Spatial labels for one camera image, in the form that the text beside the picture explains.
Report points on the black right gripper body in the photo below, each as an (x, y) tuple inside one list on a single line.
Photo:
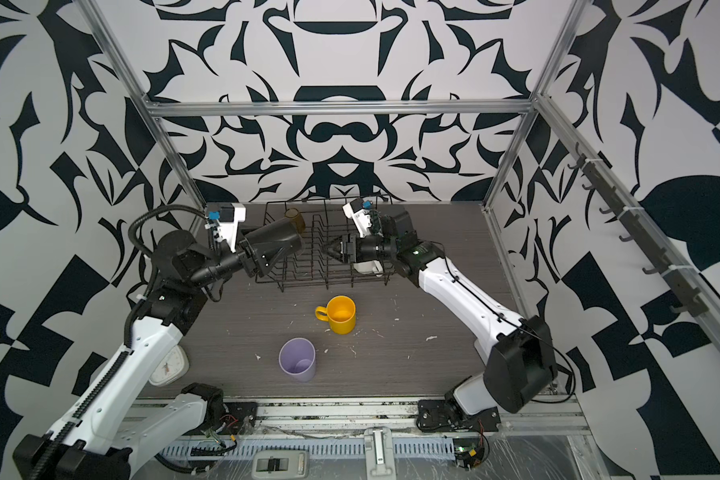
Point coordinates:
[(375, 249)]

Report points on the white square kitchen timer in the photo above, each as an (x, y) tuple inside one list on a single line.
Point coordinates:
[(173, 366)]

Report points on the lavender plastic cup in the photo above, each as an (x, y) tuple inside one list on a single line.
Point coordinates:
[(297, 359)]

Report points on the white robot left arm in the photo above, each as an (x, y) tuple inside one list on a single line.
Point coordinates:
[(86, 443)]

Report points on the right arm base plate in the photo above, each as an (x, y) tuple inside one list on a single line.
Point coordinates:
[(446, 416)]

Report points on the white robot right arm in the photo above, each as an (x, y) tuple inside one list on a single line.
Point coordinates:
[(517, 352)]

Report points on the white centre bracket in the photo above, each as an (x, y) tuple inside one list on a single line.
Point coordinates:
[(379, 454)]

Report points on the amber textured glass cup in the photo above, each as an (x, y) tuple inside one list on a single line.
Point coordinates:
[(296, 218)]

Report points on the black wall hook rail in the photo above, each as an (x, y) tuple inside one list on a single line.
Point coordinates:
[(640, 229)]

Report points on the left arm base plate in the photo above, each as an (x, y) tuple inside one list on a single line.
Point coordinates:
[(238, 417)]

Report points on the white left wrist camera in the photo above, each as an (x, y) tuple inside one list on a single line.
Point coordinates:
[(222, 223)]

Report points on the black mug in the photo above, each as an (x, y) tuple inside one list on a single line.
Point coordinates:
[(279, 231)]

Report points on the black wire dish rack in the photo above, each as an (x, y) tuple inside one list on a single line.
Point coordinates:
[(320, 262)]

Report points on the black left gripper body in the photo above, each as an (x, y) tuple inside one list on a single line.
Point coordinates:
[(219, 270)]

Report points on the grey switch box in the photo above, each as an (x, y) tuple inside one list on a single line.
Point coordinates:
[(282, 464)]

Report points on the yellow mug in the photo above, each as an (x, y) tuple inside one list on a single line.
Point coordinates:
[(340, 314)]

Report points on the cream white mug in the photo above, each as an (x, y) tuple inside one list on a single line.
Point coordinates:
[(375, 268)]

